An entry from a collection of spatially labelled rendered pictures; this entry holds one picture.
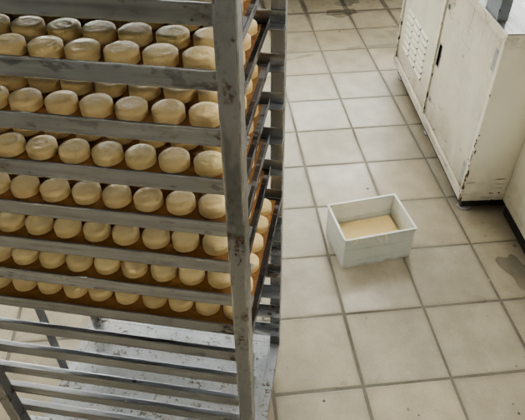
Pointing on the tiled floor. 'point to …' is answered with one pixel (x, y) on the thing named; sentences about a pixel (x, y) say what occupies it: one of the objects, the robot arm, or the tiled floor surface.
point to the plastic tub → (369, 230)
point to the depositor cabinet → (472, 88)
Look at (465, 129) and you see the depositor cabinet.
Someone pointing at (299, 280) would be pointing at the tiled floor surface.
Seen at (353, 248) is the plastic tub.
